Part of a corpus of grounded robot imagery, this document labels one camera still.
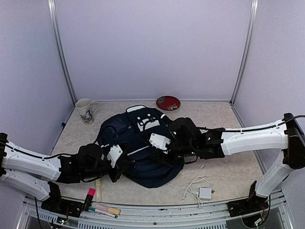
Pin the white charger adapter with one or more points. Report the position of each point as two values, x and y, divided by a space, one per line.
205 193

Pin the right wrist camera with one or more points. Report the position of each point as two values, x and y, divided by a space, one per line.
158 141

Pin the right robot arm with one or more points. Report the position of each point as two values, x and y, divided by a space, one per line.
284 134

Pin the white paper cup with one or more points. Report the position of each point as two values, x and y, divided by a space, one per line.
86 109

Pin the teal pen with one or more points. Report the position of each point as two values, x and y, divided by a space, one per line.
104 213

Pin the left corner aluminium post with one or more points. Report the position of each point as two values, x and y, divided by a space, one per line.
60 50

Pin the right corner aluminium post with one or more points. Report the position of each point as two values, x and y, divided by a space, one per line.
246 51

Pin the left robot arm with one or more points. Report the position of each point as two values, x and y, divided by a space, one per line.
38 174

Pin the pink black highlighter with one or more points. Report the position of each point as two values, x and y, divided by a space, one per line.
88 200

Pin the metal frame rail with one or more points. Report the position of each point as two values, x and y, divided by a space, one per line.
212 215

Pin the yellow highlighter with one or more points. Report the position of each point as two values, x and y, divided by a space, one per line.
98 189

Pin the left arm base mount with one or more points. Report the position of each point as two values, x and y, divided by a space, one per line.
56 204

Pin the navy blue backpack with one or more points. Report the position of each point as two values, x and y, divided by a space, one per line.
147 165

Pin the corner aluminium post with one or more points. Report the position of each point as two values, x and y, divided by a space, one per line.
60 50
246 51

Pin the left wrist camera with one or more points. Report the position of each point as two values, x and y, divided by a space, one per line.
115 156

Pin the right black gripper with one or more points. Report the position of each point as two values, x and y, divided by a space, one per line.
173 161

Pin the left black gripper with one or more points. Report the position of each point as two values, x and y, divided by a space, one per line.
117 171

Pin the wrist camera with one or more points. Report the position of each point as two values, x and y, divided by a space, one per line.
115 156
158 141

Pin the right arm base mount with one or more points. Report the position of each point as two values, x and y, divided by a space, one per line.
252 203

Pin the red floral plate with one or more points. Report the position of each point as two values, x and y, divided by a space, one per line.
168 103

